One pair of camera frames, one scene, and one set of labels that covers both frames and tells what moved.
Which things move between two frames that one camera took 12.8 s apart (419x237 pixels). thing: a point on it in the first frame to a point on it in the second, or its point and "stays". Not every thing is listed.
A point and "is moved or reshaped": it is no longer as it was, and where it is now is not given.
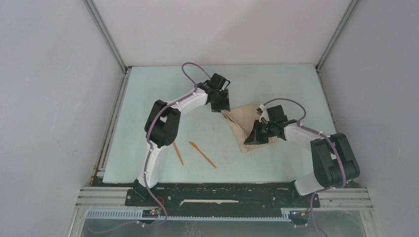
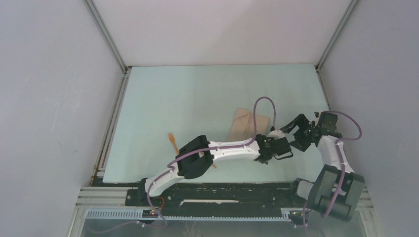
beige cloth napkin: (244, 117) is moved or reshaped
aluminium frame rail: (114, 197) stays
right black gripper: (255, 137) to (301, 120)
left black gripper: (224, 105) to (266, 163)
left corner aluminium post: (105, 33) stays
